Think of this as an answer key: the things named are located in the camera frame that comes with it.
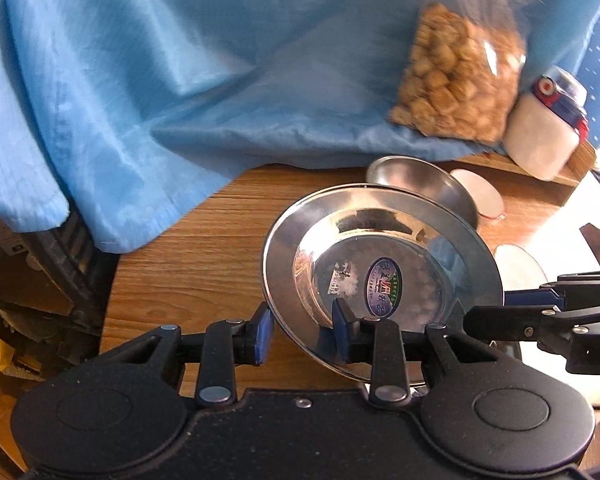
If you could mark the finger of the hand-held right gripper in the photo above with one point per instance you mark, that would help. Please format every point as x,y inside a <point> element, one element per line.
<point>530,298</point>
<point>505,322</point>

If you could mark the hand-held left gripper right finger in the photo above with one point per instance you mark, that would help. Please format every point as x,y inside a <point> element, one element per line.
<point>341,332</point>

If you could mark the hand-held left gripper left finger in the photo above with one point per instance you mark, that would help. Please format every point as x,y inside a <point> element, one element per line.
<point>262,335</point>

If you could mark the plain steel bowl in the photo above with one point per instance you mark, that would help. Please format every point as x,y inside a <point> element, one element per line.
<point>520,267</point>

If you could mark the steel plate with oval sticker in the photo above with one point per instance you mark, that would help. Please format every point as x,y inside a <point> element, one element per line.
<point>380,240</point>

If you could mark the small stainless steel bowl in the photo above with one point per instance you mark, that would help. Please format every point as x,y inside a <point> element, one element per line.
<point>415,177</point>

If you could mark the wooden desk shelf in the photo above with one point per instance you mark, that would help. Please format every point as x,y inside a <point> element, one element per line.
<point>577,162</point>

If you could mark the white plastic jug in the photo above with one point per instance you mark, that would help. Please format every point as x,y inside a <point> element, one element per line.
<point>535,135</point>

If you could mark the black plastic crate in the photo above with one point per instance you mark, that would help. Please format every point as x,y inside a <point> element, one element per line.
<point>75,270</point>

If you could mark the clear bag of snacks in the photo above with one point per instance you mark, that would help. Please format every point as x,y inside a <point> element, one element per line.
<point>455,75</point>

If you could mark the cardboard box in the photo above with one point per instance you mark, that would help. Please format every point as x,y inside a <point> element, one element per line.
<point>10,280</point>

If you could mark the light blue cloth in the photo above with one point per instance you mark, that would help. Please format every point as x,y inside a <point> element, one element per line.
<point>180,85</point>

